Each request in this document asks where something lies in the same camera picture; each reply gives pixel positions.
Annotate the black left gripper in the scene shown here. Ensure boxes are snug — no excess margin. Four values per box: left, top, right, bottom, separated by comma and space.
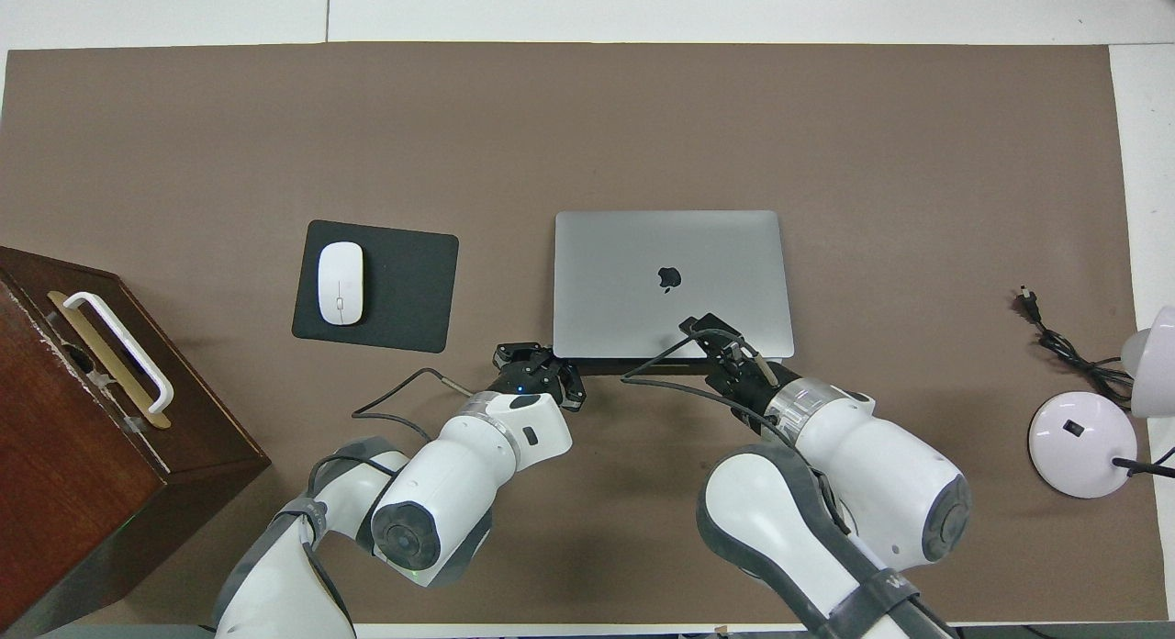
487, 342, 588, 413

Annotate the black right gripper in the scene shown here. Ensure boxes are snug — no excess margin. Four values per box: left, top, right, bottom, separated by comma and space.
678, 315, 783, 421

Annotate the silver laptop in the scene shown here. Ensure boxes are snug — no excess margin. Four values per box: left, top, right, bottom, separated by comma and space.
553, 210, 796, 372

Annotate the black mouse pad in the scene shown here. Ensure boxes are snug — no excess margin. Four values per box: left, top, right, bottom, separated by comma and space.
292, 219, 460, 354

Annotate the white computer mouse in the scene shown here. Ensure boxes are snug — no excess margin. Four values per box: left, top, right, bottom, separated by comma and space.
318, 241, 365, 327

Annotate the large brown table mat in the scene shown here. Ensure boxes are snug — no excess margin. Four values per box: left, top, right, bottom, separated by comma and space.
0, 42, 1169, 626

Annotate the white desk lamp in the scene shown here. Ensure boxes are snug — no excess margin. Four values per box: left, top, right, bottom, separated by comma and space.
1028, 306, 1175, 499

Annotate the brown wooden box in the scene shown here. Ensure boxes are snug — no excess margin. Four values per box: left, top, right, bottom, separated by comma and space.
0, 246, 272, 638

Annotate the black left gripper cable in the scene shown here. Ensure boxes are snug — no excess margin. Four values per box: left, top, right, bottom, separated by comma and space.
352, 367, 483, 443

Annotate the black lamp power cable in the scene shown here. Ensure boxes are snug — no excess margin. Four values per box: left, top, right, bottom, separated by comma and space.
1017, 286, 1135, 406

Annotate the white box handle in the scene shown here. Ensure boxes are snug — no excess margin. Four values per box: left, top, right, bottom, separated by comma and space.
62, 292, 175, 414

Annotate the gold handle plate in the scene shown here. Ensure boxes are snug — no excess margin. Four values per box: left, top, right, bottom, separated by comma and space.
46, 290, 173, 431

